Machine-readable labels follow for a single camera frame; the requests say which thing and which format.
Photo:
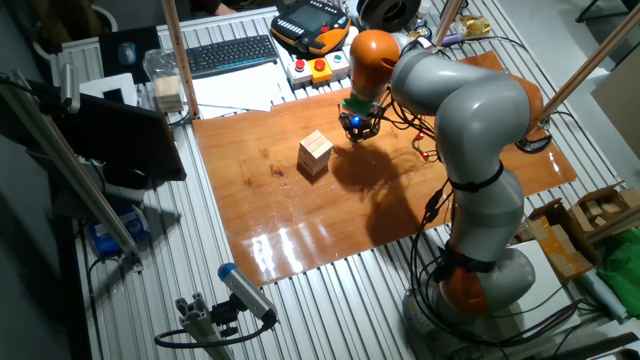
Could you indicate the black monitor panel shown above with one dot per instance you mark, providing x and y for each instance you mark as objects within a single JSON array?
[{"x": 120, "y": 140}]

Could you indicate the grey computer mouse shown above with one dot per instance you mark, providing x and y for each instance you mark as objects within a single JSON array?
[{"x": 127, "y": 53}]

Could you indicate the green cloth bag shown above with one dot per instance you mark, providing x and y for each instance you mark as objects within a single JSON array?
[{"x": 625, "y": 270}]

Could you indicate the flat cardboard box yellow tape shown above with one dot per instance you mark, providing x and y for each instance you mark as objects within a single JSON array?
[{"x": 565, "y": 255}]

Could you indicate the small white round object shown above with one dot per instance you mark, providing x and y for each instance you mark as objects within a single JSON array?
[{"x": 351, "y": 37}]

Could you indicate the gold snack packet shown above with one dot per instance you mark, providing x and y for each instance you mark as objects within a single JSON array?
[{"x": 475, "y": 24}]

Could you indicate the open cardboard box with blocks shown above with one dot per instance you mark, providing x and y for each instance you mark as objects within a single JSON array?
[{"x": 600, "y": 193}]

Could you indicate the silver camera blue cap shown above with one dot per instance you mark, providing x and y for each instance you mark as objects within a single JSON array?
[{"x": 245, "y": 290}]

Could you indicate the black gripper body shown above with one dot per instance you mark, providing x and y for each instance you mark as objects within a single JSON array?
[{"x": 361, "y": 121}]

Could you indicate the short aluminium profile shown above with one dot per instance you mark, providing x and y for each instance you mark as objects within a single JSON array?
[{"x": 200, "y": 325}]

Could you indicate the aluminium frame bar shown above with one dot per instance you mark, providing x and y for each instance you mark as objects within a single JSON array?
[{"x": 65, "y": 161}]

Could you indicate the yellow box red button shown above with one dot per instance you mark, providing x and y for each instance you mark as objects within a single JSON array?
[{"x": 320, "y": 70}]

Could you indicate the white box green button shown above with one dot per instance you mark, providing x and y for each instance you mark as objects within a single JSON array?
[{"x": 337, "y": 65}]

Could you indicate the glossy wood grain mat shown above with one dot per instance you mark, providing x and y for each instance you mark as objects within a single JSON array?
[{"x": 280, "y": 210}]

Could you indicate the plastic bag of wooden blocks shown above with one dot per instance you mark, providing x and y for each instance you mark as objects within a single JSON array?
[{"x": 167, "y": 90}]

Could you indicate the white paper sheets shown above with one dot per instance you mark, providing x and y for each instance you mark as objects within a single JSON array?
[{"x": 240, "y": 90}]

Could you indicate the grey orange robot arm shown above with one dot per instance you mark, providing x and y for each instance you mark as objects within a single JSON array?
[{"x": 475, "y": 115}]

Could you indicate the black filament spool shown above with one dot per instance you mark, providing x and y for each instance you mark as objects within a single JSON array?
[{"x": 385, "y": 15}]

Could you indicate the beige cardboard panel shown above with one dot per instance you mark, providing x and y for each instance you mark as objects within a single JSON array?
[{"x": 622, "y": 110}]

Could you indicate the silver mounted camera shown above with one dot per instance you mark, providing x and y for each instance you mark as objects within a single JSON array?
[{"x": 70, "y": 90}]

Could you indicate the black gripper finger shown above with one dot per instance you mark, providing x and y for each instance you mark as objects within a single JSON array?
[
  {"x": 367, "y": 135},
  {"x": 354, "y": 135}
]

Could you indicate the white base board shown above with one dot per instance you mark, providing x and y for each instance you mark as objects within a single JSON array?
[{"x": 555, "y": 305}]

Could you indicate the orange black teach pendant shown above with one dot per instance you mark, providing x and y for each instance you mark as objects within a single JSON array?
[{"x": 310, "y": 22}]

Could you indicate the blue plastic package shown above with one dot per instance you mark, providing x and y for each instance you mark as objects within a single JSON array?
[{"x": 107, "y": 242}]

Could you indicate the purple marker pen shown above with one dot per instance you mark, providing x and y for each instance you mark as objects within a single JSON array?
[{"x": 451, "y": 39}]

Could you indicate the white paper roll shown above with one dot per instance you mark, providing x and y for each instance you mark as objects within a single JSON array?
[{"x": 602, "y": 295}]

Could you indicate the white box black square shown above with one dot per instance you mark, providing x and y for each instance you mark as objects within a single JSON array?
[{"x": 95, "y": 87}]

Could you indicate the black computer keyboard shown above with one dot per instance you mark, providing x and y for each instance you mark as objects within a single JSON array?
[{"x": 230, "y": 54}]

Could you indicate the wooden frame pole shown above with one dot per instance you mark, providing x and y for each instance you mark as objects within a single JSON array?
[
  {"x": 180, "y": 55},
  {"x": 590, "y": 64},
  {"x": 446, "y": 22}
]

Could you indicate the black mouse pad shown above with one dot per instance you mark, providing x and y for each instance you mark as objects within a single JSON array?
[{"x": 150, "y": 45}]

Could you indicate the white box red button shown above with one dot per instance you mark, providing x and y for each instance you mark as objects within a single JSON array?
[{"x": 300, "y": 72}]

